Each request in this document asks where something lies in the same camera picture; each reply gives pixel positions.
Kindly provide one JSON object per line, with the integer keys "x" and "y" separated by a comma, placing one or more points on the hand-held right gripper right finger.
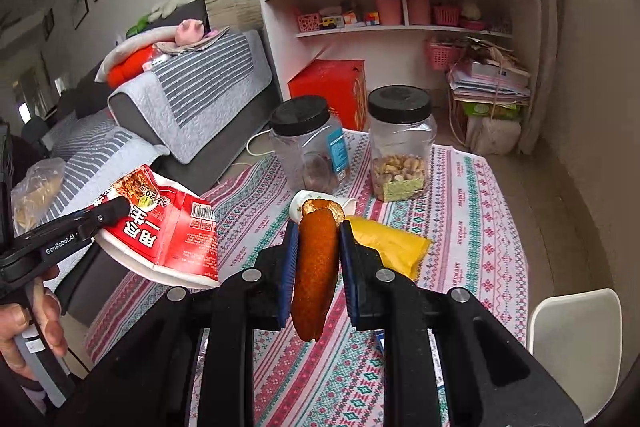
{"x": 350, "y": 287}

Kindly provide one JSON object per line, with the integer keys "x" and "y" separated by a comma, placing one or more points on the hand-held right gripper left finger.
{"x": 289, "y": 287}

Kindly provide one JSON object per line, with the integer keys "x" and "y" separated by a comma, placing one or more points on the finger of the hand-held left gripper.
{"x": 75, "y": 279}
{"x": 107, "y": 214}

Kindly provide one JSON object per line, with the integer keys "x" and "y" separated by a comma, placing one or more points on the orange brown sausage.
{"x": 315, "y": 267}

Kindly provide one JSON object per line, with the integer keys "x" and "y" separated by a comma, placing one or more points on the yellow snack packet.
{"x": 390, "y": 247}

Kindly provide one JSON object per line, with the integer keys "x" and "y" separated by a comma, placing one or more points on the blue white paper ticket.
{"x": 382, "y": 341}

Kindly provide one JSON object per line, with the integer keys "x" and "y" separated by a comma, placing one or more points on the red instant noodle cup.
{"x": 170, "y": 232}

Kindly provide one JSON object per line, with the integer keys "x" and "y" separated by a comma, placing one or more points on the white waste bin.
{"x": 575, "y": 337}

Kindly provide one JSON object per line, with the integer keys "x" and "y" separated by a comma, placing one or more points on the person's left hand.
{"x": 52, "y": 322}

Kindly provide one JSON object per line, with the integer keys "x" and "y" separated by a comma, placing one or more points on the clear plastic bag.
{"x": 37, "y": 194}

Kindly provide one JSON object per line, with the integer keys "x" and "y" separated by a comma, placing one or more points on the striped quilted sofa cover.
{"x": 200, "y": 87}
{"x": 100, "y": 157}

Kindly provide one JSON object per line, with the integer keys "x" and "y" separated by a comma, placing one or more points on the grey sofa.
{"x": 210, "y": 152}

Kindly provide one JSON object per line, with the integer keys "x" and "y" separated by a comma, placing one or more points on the patterned pink green tablecloth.
{"x": 450, "y": 217}

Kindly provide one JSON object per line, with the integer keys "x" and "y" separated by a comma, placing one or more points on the clear jar blue label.
{"x": 305, "y": 147}

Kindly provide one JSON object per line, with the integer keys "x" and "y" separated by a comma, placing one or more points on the clear jar of peanuts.
{"x": 400, "y": 147}

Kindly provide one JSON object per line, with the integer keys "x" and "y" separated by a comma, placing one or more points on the orange cushion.
{"x": 130, "y": 67}

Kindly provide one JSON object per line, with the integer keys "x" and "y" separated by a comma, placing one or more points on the white cushion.
{"x": 125, "y": 47}

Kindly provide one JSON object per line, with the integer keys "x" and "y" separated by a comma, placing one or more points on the folded newspaper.
{"x": 185, "y": 48}

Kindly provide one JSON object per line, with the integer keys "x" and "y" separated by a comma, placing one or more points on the green plush toy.
{"x": 137, "y": 28}

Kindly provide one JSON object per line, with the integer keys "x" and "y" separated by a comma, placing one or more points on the pink pig plush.
{"x": 192, "y": 32}

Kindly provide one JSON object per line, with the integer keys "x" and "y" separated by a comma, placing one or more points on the red cardboard box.
{"x": 325, "y": 87}

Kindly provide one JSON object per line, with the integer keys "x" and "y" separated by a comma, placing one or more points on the white plastic bag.
{"x": 495, "y": 137}

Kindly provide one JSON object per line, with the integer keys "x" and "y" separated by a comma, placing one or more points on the white plush toy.
{"x": 165, "y": 7}

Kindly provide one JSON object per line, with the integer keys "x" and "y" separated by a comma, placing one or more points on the green cardboard box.
{"x": 490, "y": 111}

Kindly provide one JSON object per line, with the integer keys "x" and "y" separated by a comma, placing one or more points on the large pink slotted basket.
{"x": 442, "y": 54}

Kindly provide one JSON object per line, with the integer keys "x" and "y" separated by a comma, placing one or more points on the pile of papers and books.
{"x": 492, "y": 79}

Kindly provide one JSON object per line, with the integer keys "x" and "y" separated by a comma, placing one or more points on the yellow toy car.
{"x": 331, "y": 23}

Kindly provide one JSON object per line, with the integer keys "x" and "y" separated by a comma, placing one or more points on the pink lattice basket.
{"x": 308, "y": 23}

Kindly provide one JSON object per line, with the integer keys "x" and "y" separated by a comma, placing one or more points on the colourful puzzle cube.
{"x": 351, "y": 18}
{"x": 372, "y": 18}

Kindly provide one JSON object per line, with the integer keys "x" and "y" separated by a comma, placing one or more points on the pink pen cup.
{"x": 389, "y": 12}

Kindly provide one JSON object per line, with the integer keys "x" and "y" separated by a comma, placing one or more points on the tall pink bin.
{"x": 419, "y": 8}

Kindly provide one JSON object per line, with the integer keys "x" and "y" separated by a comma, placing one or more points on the small pink slotted basket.
{"x": 446, "y": 16}

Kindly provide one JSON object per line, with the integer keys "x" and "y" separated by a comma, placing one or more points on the white yellow plush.
{"x": 471, "y": 11}

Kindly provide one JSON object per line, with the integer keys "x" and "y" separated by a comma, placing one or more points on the beige curtain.
{"x": 550, "y": 57}

